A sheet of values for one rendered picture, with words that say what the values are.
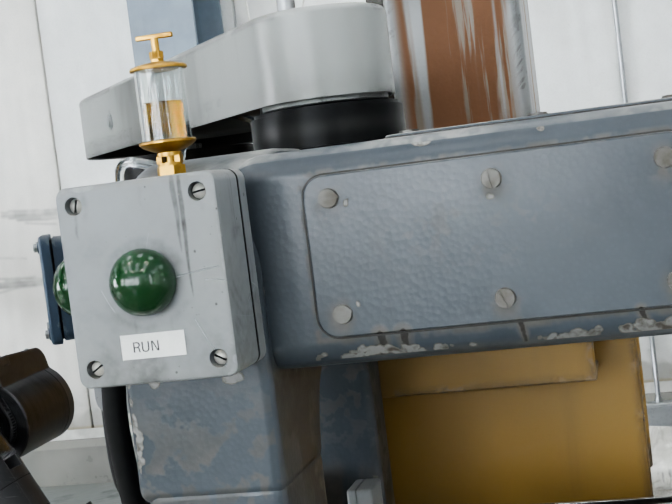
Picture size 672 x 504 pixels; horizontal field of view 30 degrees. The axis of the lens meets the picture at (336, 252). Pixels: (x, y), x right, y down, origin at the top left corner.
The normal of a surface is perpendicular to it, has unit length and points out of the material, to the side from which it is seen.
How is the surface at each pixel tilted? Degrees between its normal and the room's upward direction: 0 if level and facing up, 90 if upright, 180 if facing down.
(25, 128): 90
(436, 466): 90
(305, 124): 90
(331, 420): 90
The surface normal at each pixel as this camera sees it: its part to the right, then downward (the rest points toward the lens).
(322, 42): 0.05, 0.04
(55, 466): -0.22, 0.08
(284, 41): -0.47, 0.11
